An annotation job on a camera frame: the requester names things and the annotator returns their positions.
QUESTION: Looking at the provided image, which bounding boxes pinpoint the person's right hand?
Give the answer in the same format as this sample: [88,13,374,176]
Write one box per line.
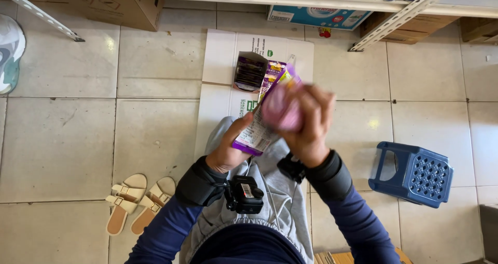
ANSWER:
[272,84,337,169]

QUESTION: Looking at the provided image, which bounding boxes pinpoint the person's left hand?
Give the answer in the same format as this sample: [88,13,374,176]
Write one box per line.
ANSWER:
[205,112,255,174]

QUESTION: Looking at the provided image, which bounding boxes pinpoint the pink packet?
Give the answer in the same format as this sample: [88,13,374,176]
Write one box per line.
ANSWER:
[261,83,305,132]

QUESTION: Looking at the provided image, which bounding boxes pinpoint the purple carton box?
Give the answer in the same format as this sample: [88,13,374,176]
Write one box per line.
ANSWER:
[232,63,304,156]

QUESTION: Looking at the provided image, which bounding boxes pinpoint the purple packets bundle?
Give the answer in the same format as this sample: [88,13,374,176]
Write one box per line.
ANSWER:
[258,60,288,101]

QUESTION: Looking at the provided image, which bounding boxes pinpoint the open dark display box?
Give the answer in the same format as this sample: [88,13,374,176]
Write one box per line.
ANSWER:
[233,52,269,92]

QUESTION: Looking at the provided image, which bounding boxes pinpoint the black right wrist band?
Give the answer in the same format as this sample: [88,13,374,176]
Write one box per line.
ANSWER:
[305,149,353,201]

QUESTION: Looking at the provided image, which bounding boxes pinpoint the black wrist band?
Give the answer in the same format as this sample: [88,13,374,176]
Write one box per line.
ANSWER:
[175,156,230,207]
[305,149,353,201]

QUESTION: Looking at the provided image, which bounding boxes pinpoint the blue and white carton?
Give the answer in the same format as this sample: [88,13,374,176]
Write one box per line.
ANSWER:
[267,5,373,31]

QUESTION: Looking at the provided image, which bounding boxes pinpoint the flattened white cardboard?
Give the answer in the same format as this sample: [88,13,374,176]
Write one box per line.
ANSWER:
[194,28,315,161]

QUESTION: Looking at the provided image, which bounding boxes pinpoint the grey sweatpants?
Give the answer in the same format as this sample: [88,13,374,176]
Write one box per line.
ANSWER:
[180,116,314,264]

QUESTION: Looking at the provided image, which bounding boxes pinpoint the blue plastic stool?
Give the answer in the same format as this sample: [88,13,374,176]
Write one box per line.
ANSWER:
[368,141,454,209]

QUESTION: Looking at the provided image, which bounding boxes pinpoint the black left wrist band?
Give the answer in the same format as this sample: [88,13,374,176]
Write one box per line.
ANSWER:
[175,156,230,207]

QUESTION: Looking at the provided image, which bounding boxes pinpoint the wooden slatted seat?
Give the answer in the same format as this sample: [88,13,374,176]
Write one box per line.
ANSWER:
[314,248,414,264]

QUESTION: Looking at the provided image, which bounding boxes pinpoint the navy blue shirt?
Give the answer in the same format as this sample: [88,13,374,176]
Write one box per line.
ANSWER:
[189,223,308,264]

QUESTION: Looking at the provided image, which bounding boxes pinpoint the small brown carton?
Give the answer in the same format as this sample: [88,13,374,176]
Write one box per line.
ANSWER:
[460,17,498,44]

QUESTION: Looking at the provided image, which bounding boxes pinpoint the beige buckle sandal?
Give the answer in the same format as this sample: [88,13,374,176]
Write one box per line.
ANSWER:
[105,173,148,236]
[130,176,176,236]

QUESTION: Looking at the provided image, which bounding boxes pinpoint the dark grey bin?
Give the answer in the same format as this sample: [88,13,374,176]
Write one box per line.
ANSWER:
[479,204,498,262]

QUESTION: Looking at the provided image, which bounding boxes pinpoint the large brown cardboard carton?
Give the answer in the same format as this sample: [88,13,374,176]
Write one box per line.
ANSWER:
[17,0,164,32]

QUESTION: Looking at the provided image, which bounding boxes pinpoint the white and teal sneaker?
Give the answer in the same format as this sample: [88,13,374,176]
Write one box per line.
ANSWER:
[0,14,26,95]

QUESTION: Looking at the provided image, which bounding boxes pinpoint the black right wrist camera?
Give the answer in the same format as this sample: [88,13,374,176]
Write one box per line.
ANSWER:
[277,152,308,184]

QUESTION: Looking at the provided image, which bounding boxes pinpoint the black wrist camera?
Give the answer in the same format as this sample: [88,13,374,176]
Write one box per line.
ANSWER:
[224,175,264,215]
[277,152,308,184]

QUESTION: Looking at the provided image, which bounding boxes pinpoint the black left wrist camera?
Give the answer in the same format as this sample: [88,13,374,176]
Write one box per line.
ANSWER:
[224,175,264,215]

